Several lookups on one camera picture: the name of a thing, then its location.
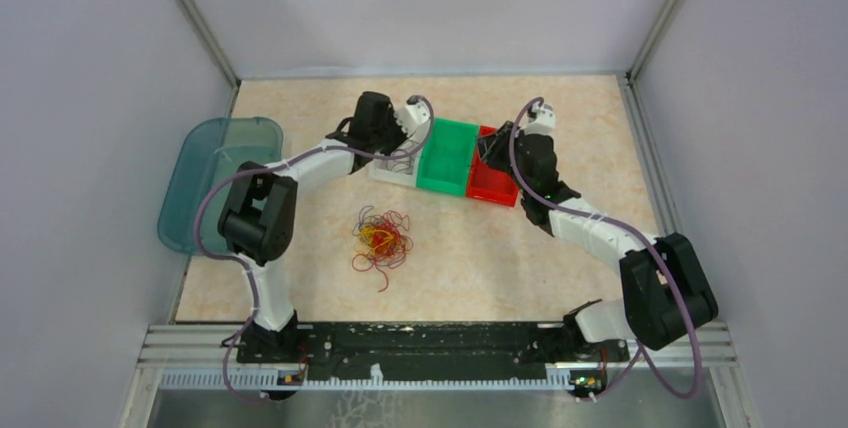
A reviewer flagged green plastic bin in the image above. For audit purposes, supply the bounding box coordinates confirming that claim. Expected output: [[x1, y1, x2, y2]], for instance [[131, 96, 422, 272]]
[[415, 118, 480, 197]]

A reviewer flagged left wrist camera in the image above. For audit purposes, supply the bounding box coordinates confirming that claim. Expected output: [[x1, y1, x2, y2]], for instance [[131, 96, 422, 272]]
[[395, 96, 433, 145]]

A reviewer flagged red plastic bin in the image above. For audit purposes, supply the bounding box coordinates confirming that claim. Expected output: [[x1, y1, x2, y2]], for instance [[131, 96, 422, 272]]
[[465, 148, 518, 208]]

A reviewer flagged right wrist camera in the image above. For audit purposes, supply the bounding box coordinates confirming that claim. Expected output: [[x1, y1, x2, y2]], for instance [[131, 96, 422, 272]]
[[522, 102, 556, 136]]

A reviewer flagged teal translucent tray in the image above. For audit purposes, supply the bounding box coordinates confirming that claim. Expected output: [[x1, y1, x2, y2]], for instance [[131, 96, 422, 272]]
[[157, 117, 284, 256]]

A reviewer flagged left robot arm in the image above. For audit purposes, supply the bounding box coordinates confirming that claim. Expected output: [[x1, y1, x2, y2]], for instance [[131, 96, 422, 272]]
[[217, 91, 417, 362]]

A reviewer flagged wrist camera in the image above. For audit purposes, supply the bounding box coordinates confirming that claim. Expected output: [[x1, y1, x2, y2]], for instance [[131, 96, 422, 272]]
[[522, 102, 556, 136], [395, 96, 433, 145]]

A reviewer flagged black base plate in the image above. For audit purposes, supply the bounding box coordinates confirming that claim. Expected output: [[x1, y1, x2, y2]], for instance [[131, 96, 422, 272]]
[[235, 321, 630, 382]]

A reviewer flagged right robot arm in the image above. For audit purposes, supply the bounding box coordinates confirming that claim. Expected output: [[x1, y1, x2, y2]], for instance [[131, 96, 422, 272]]
[[476, 122, 719, 360]]

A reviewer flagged white plastic bin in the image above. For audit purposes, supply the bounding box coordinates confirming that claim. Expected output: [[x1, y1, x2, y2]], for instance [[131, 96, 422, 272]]
[[368, 147, 420, 187]]

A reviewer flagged coloured wire bundle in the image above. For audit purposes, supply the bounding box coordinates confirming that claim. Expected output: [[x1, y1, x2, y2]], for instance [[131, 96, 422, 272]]
[[349, 204, 416, 294]]

